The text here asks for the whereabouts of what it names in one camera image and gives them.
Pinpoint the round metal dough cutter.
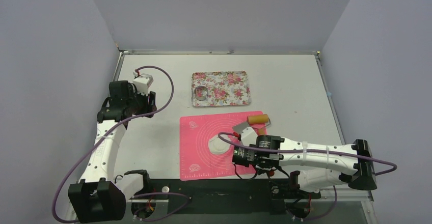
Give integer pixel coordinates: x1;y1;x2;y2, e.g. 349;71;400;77
193;86;209;101

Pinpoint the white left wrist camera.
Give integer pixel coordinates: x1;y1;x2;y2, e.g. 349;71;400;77
132;74;153;96

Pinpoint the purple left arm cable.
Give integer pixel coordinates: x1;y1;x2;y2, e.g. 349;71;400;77
51;65;192;224

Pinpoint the pink silicone baking mat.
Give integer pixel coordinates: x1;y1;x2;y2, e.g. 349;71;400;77
179;111;263;181

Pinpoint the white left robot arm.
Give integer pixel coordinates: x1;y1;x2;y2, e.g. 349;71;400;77
68;78;156;223

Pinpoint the wooden rolling pin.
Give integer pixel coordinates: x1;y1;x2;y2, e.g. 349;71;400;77
247;114;271;135

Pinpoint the white dough lump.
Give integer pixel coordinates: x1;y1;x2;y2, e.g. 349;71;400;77
208;135;231;155

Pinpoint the floral rectangular tray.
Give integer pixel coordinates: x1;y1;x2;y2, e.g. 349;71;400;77
191;71;252;107

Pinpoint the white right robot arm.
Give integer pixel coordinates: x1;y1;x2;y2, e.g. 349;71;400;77
232;135;377;197

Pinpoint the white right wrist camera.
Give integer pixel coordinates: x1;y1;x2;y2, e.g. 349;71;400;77
240;127;258;147

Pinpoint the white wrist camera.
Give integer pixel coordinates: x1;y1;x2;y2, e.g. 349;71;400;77
240;127;258;147
132;74;153;96

